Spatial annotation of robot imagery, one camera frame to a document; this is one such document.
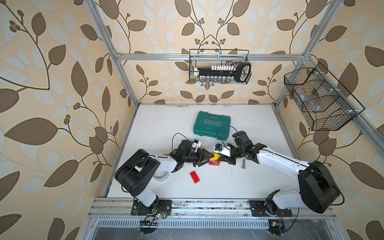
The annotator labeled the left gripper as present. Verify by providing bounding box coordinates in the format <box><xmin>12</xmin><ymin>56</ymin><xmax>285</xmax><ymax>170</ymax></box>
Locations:
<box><xmin>181</xmin><ymin>148</ymin><xmax>214</xmax><ymax>167</ymax></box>

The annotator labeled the red lego brick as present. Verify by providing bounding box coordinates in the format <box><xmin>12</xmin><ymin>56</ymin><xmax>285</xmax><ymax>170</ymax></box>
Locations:
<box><xmin>209</xmin><ymin>161</ymin><xmax>220</xmax><ymax>166</ymax></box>
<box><xmin>190</xmin><ymin>171</ymin><xmax>201</xmax><ymax>184</ymax></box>

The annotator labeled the yellow lego brick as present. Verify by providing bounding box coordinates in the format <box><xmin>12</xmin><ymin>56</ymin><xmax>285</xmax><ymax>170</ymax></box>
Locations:
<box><xmin>210</xmin><ymin>154</ymin><xmax>222</xmax><ymax>161</ymax></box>

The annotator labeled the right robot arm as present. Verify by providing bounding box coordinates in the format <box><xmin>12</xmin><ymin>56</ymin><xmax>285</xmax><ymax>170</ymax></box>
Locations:
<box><xmin>214</xmin><ymin>131</ymin><xmax>342</xmax><ymax>217</ymax></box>

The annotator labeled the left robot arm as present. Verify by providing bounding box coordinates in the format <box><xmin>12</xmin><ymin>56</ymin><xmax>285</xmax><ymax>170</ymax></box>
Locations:
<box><xmin>115</xmin><ymin>140</ymin><xmax>215</xmax><ymax>208</ymax></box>

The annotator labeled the steel hex bolt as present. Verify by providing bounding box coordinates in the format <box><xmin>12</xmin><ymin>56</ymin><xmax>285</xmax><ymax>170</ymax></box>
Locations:
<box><xmin>241</xmin><ymin>159</ymin><xmax>246</xmax><ymax>170</ymax></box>

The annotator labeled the green tool case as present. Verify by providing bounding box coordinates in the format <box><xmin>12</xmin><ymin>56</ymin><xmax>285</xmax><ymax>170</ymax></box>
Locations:
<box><xmin>193</xmin><ymin>111</ymin><xmax>231</xmax><ymax>140</ymax></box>

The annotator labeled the clear tape roll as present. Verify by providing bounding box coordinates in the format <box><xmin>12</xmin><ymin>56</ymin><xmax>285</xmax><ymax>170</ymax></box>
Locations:
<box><xmin>153</xmin><ymin>172</ymin><xmax>170</xmax><ymax>182</ymax></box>

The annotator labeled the clear plastic bag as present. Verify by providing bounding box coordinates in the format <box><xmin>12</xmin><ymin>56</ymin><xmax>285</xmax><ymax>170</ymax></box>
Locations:
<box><xmin>296</xmin><ymin>88</ymin><xmax>323</xmax><ymax>112</ymax></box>

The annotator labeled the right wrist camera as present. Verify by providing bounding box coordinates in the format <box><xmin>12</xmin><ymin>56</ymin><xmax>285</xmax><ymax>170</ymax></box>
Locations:
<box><xmin>214</xmin><ymin>144</ymin><xmax>231</xmax><ymax>157</ymax></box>

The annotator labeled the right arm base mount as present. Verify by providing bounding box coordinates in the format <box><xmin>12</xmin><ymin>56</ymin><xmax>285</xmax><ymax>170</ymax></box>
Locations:
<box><xmin>249</xmin><ymin>200</ymin><xmax>293</xmax><ymax>217</ymax></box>

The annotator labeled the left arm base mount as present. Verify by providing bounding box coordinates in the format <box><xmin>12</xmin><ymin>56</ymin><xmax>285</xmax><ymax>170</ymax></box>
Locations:
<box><xmin>131</xmin><ymin>199</ymin><xmax>172</xmax><ymax>218</ymax></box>

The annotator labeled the black socket set rail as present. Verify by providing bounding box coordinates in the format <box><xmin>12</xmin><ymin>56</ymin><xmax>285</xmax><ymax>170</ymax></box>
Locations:
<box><xmin>193</xmin><ymin>63</ymin><xmax>252</xmax><ymax>84</ymax></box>

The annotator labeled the back wire basket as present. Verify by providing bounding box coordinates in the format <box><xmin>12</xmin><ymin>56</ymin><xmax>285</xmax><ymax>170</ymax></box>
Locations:
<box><xmin>189</xmin><ymin>49</ymin><xmax>252</xmax><ymax>85</ymax></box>

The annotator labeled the wire basket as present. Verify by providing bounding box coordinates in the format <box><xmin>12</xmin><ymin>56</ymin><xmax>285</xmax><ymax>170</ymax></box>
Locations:
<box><xmin>284</xmin><ymin>63</ymin><xmax>365</xmax><ymax>131</ymax></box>
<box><xmin>189</xmin><ymin>49</ymin><xmax>252</xmax><ymax>85</ymax></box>

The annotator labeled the right wire basket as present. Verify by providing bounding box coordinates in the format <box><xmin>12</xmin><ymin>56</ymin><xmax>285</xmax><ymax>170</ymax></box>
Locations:
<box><xmin>284</xmin><ymin>63</ymin><xmax>365</xmax><ymax>131</ymax></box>

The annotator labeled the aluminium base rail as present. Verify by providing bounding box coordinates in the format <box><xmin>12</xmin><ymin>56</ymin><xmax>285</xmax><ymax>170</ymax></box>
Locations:
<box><xmin>88</xmin><ymin>198</ymin><xmax>336</xmax><ymax>220</ymax></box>

